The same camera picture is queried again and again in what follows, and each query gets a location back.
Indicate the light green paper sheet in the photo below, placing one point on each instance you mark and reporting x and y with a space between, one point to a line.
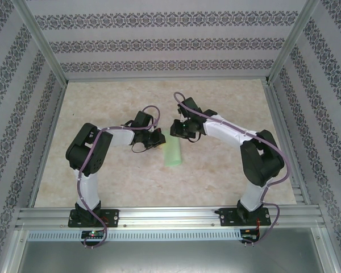
173 155

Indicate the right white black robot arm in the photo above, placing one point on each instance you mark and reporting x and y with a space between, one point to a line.
253 196

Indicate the black base plate left arm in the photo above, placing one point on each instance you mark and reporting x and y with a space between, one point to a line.
113 217

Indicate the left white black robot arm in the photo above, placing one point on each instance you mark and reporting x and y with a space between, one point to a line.
88 187

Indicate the black base plate right arm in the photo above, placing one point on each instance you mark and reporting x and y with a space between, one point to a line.
226 217

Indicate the small circuit board green light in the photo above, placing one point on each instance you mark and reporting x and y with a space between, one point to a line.
92 234

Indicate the grey metal tray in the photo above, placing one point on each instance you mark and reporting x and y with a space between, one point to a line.
170 258

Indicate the small circuit board blue light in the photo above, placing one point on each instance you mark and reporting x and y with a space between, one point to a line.
248 234

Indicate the aluminium frame crossbar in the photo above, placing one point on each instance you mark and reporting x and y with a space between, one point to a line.
164 79

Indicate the aluminium mounting rail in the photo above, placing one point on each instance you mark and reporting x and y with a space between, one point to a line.
170 217

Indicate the aluminium side rail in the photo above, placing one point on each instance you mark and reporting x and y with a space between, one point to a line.
284 142
47 148

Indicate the aluminium frame post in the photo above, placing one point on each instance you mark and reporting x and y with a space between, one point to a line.
290 42
44 42

